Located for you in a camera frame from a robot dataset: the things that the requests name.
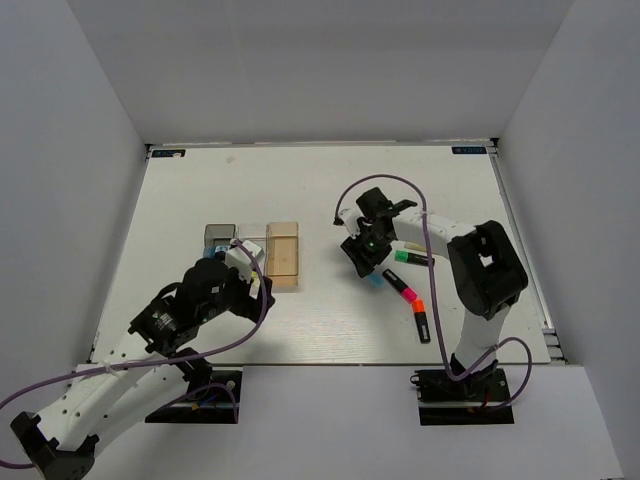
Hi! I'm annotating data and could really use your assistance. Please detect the yellow highlighter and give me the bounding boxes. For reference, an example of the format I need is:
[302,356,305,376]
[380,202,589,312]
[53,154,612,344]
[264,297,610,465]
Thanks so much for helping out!
[250,271,261,299]

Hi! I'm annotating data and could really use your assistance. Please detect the light blue marker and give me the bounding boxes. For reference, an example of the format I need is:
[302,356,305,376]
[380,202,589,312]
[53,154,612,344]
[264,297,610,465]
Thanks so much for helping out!
[366,273,385,288]

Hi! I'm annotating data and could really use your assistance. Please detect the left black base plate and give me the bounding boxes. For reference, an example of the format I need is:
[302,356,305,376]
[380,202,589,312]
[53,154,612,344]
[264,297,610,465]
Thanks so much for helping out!
[144,367,243,425]

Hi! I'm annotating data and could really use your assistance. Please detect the tan plastic container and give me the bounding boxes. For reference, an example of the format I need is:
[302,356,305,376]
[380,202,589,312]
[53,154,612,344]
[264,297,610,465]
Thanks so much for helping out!
[266,222,299,292]

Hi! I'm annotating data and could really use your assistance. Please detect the orange highlighter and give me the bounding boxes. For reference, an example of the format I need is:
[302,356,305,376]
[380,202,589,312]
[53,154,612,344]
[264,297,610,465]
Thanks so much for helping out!
[411,298,431,344]

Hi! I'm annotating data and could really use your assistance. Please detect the clear plastic container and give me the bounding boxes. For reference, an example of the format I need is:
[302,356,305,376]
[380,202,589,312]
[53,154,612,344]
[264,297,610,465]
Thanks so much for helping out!
[236,223,267,273]

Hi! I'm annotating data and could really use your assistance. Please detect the green highlighter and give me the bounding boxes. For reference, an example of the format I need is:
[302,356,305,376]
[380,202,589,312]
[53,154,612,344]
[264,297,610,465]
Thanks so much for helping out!
[394,250,434,267]

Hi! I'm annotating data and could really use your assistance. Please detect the cream highlighter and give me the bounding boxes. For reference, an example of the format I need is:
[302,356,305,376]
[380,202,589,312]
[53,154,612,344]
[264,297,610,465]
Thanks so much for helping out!
[403,242,426,252]

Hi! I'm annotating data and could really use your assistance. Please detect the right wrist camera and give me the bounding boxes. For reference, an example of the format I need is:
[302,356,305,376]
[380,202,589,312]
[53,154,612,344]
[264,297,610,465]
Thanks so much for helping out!
[333,208,371,239]

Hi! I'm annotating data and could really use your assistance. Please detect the purple cable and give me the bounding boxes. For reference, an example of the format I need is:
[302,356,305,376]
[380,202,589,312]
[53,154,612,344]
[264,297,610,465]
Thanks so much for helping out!
[0,239,269,471]
[333,173,533,414]

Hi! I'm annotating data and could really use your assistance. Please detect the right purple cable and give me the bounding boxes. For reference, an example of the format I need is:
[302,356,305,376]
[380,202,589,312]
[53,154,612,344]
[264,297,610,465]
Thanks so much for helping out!
[333,173,533,414]

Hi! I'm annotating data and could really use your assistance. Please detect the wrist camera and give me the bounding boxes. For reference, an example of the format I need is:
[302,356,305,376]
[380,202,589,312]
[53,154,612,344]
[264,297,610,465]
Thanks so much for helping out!
[333,208,371,239]
[224,239,264,284]

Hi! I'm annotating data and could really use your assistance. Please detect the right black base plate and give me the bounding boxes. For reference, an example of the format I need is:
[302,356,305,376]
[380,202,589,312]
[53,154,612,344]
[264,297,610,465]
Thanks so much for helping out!
[410,368,515,426]

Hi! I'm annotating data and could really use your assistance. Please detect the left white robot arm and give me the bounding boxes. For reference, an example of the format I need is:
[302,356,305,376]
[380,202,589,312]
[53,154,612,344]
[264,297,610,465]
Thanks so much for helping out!
[10,249,275,479]

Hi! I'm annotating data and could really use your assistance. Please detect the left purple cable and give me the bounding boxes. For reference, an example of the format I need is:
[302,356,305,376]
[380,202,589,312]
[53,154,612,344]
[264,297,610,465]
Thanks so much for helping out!
[0,239,269,471]

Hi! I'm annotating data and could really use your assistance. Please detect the left blue corner label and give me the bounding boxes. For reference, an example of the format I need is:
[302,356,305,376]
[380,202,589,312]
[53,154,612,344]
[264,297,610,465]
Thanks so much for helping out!
[151,149,186,158]

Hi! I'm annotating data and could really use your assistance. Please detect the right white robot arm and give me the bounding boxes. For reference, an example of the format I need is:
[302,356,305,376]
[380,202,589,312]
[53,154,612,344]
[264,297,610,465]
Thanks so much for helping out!
[334,187,528,399]

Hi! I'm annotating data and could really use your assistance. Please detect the dark grey plastic container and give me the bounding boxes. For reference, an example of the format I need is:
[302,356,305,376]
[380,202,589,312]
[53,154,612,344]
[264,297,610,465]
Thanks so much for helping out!
[203,223,236,258]

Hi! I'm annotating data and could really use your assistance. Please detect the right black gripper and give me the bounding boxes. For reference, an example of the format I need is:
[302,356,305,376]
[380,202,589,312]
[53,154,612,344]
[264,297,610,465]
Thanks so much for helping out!
[342,223,394,278]

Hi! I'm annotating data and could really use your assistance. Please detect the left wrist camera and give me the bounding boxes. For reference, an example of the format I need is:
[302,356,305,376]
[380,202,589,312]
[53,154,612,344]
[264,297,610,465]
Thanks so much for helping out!
[224,239,264,284]

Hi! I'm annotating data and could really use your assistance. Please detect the blue corner label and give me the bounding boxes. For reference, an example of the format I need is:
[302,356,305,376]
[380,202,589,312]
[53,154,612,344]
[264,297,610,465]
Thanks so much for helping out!
[451,145,487,155]
[151,149,186,158]

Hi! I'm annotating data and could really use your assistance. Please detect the pink highlighter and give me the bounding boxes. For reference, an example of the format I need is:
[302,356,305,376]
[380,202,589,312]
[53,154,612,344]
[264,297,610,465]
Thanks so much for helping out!
[382,269,418,304]

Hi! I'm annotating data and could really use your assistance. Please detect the right blue corner label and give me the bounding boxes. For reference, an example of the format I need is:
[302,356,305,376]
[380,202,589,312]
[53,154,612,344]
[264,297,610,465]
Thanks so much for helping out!
[451,145,487,155]

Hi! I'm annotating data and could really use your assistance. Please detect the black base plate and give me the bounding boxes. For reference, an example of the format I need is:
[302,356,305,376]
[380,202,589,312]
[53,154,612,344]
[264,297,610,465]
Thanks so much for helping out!
[410,368,515,426]
[144,367,243,425]

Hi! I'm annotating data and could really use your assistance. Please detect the blue stationery block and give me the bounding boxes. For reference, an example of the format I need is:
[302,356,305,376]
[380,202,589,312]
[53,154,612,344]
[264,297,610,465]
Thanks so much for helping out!
[203,244,230,258]

